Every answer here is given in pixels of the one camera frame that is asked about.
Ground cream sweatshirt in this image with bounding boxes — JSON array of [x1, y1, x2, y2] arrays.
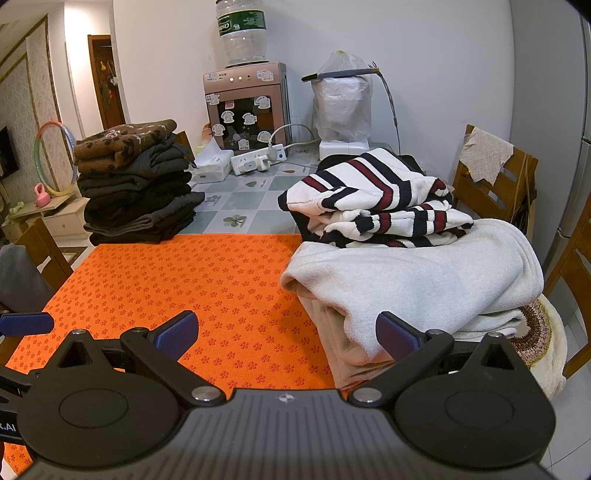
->
[[280, 219, 546, 391]]

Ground green checked tablecloth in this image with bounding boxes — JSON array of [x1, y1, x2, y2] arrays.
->
[[185, 138, 398, 241]]

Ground pink water dispenser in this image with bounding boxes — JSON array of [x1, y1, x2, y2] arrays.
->
[[203, 61, 293, 155]]

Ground white plastic bag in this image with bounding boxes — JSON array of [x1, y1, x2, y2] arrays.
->
[[311, 50, 374, 144]]

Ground stack of dark folded clothes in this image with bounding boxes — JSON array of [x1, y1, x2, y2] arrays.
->
[[76, 131, 206, 245]]

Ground black television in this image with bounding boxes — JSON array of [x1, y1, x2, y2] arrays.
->
[[0, 126, 21, 178]]

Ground cream low cabinet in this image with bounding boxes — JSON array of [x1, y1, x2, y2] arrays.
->
[[0, 191, 93, 241]]

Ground grey cloth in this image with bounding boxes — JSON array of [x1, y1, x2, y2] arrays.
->
[[0, 244, 56, 315]]

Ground orange patterned mat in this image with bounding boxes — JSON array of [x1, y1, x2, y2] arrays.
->
[[0, 234, 352, 476]]

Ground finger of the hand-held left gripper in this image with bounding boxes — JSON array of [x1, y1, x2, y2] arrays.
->
[[0, 312, 55, 337]]

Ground grey refrigerator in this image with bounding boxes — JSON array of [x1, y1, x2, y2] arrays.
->
[[551, 136, 591, 278]]

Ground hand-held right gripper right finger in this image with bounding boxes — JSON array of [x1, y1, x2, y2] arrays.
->
[[349, 311, 533, 408]]

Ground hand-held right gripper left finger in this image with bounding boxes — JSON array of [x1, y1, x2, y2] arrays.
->
[[50, 310, 228, 408]]

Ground brown spotted sweater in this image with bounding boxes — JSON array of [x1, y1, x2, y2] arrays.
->
[[74, 119, 178, 174]]

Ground striped white sweater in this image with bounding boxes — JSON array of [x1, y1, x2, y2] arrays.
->
[[278, 148, 475, 250]]

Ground white power strip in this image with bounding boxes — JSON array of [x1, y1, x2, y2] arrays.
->
[[231, 143, 287, 176]]

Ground clear water bottle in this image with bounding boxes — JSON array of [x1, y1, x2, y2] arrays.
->
[[215, 0, 269, 65]]

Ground brown wooden door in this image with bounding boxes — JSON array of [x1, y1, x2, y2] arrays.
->
[[88, 34, 127, 132]]

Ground beige cloth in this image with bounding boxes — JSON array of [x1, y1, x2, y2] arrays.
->
[[458, 127, 515, 184]]

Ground cream crochet cushion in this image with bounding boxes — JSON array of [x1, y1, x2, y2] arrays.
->
[[508, 295, 568, 400]]

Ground grey braided cable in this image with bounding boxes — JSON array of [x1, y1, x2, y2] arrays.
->
[[376, 65, 403, 155]]

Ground colourful hula hoop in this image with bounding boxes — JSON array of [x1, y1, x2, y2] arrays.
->
[[36, 121, 80, 197]]

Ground white tissue box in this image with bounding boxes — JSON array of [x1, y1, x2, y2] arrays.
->
[[189, 138, 234, 183]]

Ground white flat box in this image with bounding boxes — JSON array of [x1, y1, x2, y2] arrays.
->
[[318, 138, 393, 162]]

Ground white power cable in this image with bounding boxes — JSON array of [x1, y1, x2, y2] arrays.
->
[[269, 123, 320, 149]]

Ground cardboard box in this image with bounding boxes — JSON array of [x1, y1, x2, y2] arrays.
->
[[451, 124, 539, 232]]

